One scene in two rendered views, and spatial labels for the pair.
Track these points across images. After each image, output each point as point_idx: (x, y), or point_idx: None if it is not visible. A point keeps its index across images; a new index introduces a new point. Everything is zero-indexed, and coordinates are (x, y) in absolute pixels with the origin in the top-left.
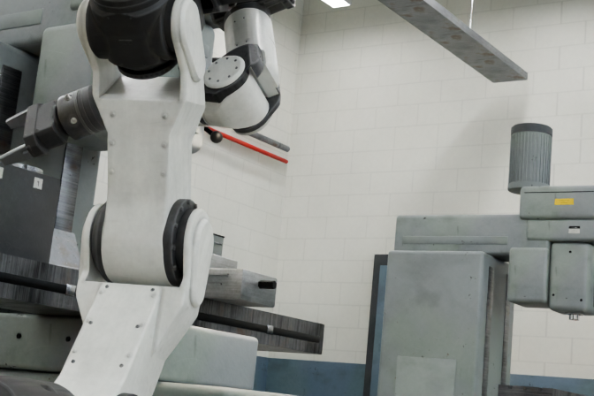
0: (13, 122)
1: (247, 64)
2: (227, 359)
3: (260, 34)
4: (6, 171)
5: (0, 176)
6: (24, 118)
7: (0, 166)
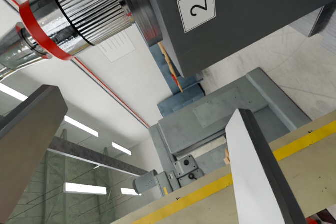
0: (52, 119)
1: None
2: None
3: None
4: None
5: None
6: (21, 160)
7: (178, 13)
